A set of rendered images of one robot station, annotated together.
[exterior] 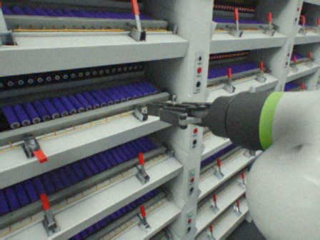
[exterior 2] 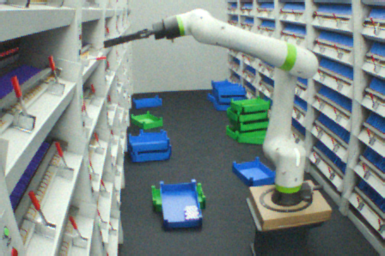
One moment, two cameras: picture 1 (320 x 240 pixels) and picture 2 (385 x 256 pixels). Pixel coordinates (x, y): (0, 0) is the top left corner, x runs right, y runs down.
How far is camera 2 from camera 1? 1.23 m
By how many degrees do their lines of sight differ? 51
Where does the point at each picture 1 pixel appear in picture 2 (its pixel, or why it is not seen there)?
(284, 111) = (185, 18)
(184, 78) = (100, 32)
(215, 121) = (158, 30)
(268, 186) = (201, 24)
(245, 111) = (171, 21)
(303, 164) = (204, 18)
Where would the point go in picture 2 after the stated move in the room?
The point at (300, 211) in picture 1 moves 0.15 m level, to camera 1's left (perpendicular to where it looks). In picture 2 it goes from (209, 25) to (182, 27)
